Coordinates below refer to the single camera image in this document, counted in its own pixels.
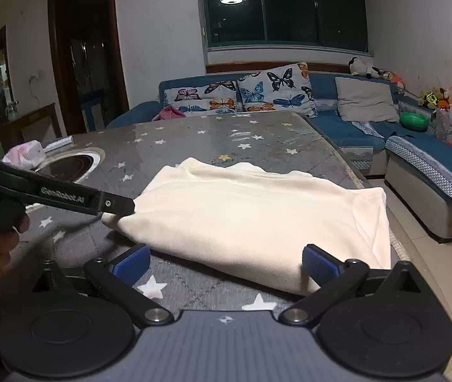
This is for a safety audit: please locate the dark window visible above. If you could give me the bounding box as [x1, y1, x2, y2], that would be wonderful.
[200, 0, 372, 51]

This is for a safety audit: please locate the beige pillow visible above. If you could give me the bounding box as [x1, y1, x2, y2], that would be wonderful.
[335, 77, 400, 124]

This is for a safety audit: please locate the brown wooden door frame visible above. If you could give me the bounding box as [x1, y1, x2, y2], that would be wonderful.
[47, 0, 130, 137]

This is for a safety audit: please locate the yellow green plush toy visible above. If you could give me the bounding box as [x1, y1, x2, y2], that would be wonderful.
[419, 88, 451, 110]

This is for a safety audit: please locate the blue corner sofa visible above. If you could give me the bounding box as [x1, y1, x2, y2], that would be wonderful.
[107, 72, 452, 243]

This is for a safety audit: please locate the cream shirt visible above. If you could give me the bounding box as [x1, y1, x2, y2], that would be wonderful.
[102, 157, 393, 296]

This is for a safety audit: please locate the green bowl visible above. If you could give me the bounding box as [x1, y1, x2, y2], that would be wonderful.
[400, 111, 430, 131]

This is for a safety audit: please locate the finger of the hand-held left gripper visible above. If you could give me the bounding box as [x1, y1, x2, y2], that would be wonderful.
[99, 192, 136, 216]

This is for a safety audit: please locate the pink-and-white cloth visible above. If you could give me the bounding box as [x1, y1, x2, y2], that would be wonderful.
[2, 140, 46, 170]

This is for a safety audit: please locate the square butterfly-print pillow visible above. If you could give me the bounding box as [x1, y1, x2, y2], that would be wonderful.
[237, 62, 318, 118]

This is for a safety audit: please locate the blue-white patterned cloth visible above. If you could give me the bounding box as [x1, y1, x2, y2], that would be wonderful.
[351, 120, 386, 139]

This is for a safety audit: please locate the grey star-print tablecloth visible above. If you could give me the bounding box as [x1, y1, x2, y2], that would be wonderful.
[0, 110, 403, 341]

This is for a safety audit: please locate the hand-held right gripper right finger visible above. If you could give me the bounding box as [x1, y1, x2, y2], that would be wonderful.
[278, 244, 424, 327]

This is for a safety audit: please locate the built-in round cooker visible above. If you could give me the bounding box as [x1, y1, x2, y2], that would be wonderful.
[37, 147, 106, 184]

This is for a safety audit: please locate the white remote control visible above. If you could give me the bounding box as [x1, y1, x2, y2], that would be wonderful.
[45, 137, 74, 152]

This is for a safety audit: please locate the black-and-white plush toy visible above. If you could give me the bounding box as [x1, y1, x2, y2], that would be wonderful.
[348, 56, 386, 79]

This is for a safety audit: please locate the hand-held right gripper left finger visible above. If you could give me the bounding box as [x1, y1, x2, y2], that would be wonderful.
[30, 244, 175, 328]

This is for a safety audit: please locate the pink cloth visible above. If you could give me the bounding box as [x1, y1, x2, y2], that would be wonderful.
[152, 105, 187, 122]

